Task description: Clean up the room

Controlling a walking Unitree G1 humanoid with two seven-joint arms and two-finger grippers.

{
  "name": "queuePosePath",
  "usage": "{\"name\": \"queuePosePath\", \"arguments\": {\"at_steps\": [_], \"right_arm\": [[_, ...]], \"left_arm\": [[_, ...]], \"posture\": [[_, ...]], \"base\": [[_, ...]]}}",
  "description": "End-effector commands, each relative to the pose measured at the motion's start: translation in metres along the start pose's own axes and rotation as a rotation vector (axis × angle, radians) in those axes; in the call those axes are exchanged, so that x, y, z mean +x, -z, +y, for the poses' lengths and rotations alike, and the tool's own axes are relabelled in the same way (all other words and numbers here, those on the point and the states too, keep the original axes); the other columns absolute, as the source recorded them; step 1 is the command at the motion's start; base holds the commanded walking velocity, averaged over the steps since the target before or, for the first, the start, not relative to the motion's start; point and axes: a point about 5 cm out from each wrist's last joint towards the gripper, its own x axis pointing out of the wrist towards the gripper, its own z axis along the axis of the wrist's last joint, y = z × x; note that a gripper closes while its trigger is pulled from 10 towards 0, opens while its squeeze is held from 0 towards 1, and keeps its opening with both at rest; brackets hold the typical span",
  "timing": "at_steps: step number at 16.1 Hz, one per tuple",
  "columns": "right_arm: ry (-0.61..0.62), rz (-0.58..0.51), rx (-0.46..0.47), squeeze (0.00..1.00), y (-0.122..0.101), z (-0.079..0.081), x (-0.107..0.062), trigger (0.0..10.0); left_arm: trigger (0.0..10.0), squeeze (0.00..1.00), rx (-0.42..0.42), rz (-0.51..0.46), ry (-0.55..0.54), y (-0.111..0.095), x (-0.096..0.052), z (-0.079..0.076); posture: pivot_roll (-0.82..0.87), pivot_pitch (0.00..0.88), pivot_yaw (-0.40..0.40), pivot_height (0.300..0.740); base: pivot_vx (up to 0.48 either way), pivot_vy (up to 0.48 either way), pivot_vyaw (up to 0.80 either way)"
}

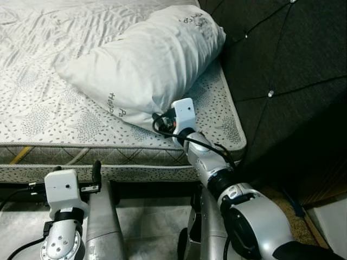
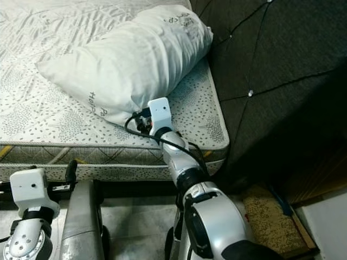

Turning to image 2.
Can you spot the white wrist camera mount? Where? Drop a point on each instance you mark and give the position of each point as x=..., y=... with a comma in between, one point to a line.
x=30, y=187
x=160, y=114

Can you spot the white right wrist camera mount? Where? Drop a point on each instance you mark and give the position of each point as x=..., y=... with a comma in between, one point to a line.
x=160, y=114

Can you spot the dark tufted headboard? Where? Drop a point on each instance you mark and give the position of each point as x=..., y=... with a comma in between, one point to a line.
x=276, y=81

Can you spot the grey left robot leg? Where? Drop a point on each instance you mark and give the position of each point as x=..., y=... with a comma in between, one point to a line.
x=81, y=222

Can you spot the white patterned mattress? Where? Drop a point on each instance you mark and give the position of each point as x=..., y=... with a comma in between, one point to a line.
x=27, y=103

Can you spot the grey robot leg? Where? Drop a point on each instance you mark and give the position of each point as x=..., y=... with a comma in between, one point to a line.
x=81, y=222
x=178, y=238

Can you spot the brown speckled floor mat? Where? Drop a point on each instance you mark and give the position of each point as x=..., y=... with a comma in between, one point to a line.
x=265, y=222

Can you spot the grey right robot leg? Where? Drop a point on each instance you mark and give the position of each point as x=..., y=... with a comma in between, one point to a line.
x=178, y=238

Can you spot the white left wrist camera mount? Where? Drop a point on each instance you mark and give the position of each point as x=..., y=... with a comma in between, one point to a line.
x=30, y=187

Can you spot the white panel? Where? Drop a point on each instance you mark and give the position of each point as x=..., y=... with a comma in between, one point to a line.
x=328, y=227

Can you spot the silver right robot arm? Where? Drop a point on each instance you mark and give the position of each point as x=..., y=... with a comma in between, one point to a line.
x=217, y=222

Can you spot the grey quilted bed base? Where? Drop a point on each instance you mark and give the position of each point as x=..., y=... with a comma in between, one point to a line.
x=114, y=160

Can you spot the white pillow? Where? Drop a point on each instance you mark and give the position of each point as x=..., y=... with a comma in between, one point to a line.
x=130, y=59

